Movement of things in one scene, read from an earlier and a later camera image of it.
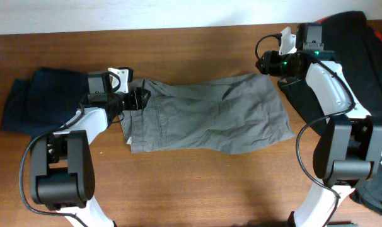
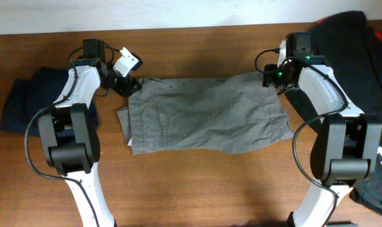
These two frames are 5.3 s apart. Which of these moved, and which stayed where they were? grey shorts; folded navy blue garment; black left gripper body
Moved: black left gripper body
Stayed: folded navy blue garment; grey shorts
